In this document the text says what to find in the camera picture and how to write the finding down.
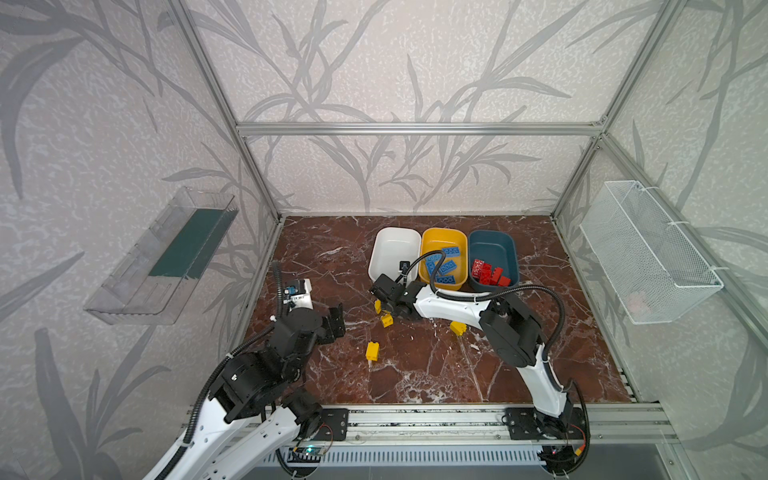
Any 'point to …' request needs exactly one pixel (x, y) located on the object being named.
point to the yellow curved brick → (378, 307)
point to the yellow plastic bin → (453, 273)
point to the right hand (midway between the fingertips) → (399, 288)
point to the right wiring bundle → (566, 458)
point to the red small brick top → (504, 281)
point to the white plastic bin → (390, 246)
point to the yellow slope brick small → (387, 320)
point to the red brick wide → (477, 266)
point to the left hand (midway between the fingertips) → (334, 300)
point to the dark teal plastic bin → (498, 248)
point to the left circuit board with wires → (305, 454)
